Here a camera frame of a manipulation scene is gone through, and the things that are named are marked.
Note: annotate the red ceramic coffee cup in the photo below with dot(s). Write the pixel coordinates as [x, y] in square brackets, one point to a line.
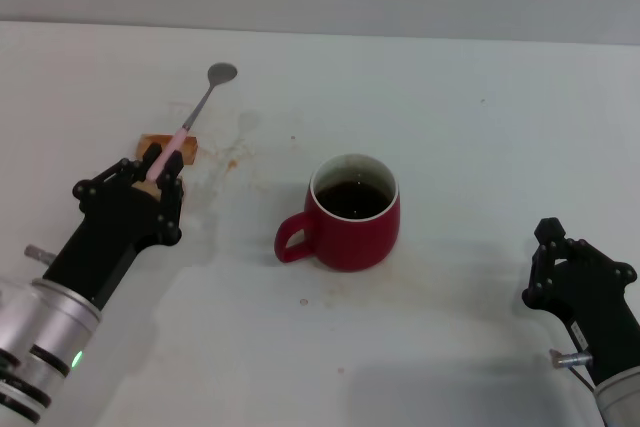
[360, 247]

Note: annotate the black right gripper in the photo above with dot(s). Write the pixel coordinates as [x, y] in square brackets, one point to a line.
[605, 322]

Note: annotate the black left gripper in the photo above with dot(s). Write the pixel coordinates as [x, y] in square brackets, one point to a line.
[115, 227]

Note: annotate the orange stained wooden block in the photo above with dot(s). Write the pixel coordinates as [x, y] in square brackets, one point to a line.
[190, 152]

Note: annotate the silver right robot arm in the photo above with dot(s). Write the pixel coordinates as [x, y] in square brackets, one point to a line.
[622, 402]

